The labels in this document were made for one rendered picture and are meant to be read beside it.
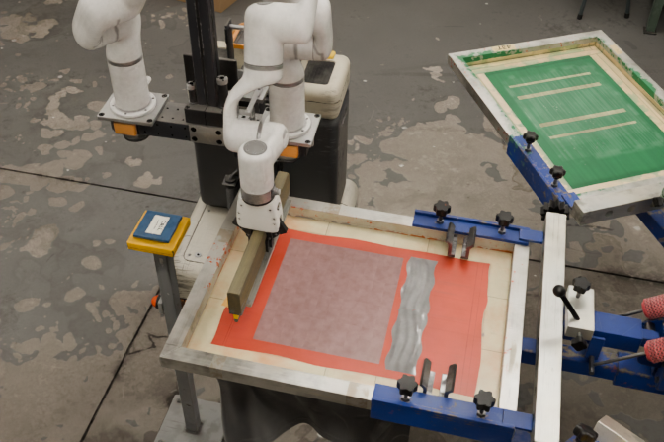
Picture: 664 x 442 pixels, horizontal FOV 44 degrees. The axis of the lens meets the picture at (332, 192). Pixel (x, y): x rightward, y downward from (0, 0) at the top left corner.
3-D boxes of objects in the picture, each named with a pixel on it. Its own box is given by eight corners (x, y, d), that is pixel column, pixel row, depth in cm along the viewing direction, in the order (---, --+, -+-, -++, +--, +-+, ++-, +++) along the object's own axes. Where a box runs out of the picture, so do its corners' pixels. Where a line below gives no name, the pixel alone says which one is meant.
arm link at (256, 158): (247, 113, 184) (290, 116, 184) (250, 149, 192) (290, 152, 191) (233, 156, 173) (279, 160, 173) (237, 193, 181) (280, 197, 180)
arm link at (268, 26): (256, -48, 180) (323, -44, 179) (254, 47, 188) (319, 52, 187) (240, -39, 165) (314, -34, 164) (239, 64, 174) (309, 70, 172)
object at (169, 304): (151, 449, 276) (102, 249, 212) (175, 395, 292) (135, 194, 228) (213, 463, 273) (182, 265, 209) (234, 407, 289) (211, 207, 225)
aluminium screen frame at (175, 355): (161, 367, 186) (158, 356, 184) (240, 198, 229) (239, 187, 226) (512, 440, 174) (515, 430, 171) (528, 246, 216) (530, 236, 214)
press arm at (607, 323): (558, 338, 189) (563, 324, 185) (559, 318, 193) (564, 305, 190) (636, 353, 186) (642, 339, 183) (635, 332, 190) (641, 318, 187)
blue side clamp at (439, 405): (370, 417, 179) (371, 398, 174) (373, 398, 182) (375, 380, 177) (509, 447, 174) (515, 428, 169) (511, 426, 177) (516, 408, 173)
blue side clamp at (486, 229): (410, 240, 219) (412, 221, 214) (413, 227, 223) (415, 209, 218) (524, 260, 214) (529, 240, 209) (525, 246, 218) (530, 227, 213)
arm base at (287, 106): (273, 102, 231) (271, 54, 220) (317, 108, 229) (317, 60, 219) (259, 135, 219) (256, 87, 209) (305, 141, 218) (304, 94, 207)
